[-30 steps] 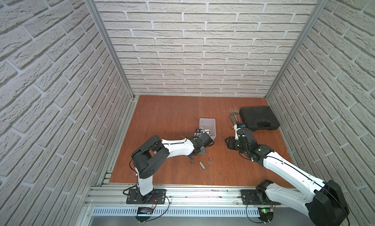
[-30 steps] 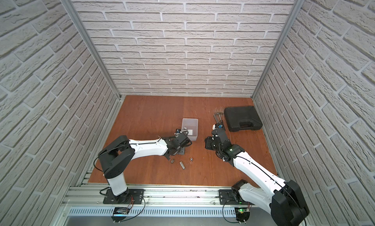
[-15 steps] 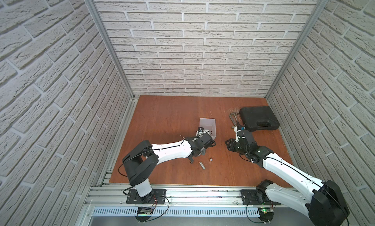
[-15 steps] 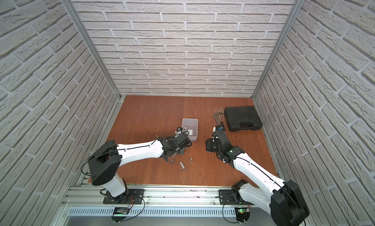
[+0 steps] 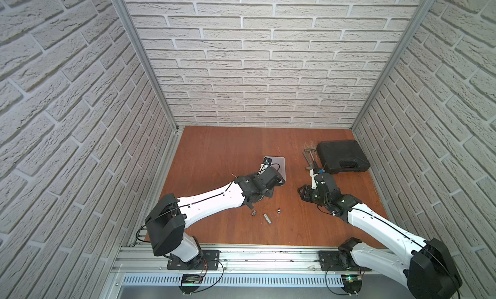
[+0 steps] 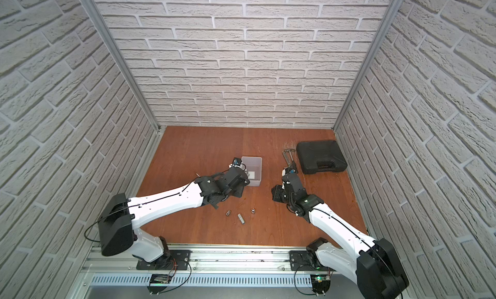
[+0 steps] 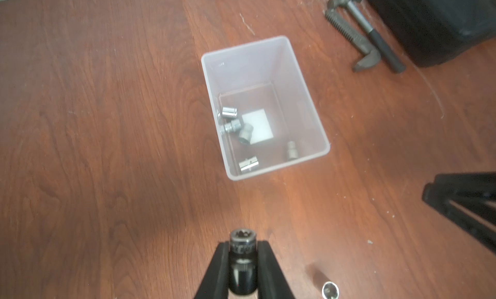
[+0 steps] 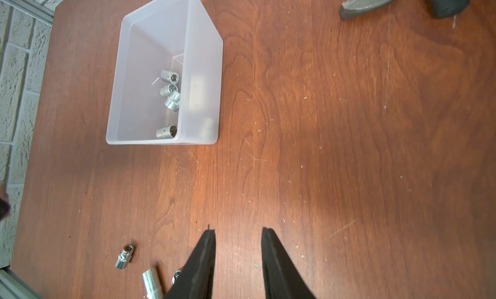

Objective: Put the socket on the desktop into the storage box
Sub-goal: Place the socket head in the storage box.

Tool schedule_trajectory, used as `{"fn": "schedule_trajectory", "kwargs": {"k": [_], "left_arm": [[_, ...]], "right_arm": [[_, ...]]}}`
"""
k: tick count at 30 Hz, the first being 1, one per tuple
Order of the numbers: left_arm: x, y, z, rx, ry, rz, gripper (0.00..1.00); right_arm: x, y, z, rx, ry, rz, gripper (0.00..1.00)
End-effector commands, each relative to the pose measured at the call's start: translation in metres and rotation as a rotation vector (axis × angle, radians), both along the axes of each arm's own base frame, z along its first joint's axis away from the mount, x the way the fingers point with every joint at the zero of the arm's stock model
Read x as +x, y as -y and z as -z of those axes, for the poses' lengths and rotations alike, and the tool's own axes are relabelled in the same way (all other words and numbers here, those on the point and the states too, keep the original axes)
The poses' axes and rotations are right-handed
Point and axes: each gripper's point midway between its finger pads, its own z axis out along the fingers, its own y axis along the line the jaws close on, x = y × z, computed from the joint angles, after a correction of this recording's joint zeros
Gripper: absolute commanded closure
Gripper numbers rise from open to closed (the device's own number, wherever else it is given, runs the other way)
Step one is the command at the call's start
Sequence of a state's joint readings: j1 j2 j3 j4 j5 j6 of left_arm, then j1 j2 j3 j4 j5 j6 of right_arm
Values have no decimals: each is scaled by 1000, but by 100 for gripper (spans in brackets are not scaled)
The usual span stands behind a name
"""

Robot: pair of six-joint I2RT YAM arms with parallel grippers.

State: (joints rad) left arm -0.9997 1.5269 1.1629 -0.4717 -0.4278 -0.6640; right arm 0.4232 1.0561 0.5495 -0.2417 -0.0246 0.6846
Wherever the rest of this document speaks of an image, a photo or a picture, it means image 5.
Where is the translucent plastic storage box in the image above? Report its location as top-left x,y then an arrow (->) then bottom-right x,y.
268,156 -> 287,180

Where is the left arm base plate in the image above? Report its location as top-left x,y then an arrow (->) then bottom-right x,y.
167,249 -> 220,271

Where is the aluminium frame post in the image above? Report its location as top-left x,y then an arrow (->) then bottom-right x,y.
111,0 -> 178,133
350,0 -> 435,132

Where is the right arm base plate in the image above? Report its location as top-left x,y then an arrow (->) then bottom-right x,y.
318,251 -> 370,273

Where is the aluminium frame post left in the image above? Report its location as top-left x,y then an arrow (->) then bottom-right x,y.
111,0 -> 178,133

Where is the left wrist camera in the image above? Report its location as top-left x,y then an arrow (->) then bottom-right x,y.
259,157 -> 273,174

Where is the right controller board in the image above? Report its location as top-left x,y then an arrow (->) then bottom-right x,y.
341,275 -> 362,296

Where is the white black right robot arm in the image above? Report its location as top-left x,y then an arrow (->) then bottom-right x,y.
298,170 -> 462,298

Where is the black plastic tool case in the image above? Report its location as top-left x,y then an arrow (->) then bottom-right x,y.
316,140 -> 370,174

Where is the left controller board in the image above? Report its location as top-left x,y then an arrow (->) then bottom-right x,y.
179,274 -> 203,295

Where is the grey pipe wrench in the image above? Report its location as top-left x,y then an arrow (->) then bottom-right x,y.
303,149 -> 315,171

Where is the controller board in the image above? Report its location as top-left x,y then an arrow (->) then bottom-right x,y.
179,274 -> 203,295
341,275 -> 362,296

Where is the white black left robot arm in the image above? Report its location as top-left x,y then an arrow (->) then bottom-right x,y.
143,165 -> 285,265

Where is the aluminium frame post right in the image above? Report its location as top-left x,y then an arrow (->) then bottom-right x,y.
350,0 -> 435,132

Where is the aluminium frame rail left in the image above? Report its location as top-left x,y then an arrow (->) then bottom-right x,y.
88,127 -> 185,298

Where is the long silver socket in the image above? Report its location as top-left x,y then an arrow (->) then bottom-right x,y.
263,213 -> 272,225

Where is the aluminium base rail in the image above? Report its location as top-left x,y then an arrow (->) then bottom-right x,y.
110,242 -> 427,288

